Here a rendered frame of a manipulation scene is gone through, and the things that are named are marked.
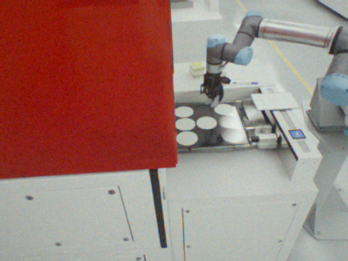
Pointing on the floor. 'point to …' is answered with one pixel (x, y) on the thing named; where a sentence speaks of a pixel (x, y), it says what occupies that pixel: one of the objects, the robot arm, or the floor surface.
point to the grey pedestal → (328, 200)
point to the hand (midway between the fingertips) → (214, 106)
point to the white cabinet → (238, 227)
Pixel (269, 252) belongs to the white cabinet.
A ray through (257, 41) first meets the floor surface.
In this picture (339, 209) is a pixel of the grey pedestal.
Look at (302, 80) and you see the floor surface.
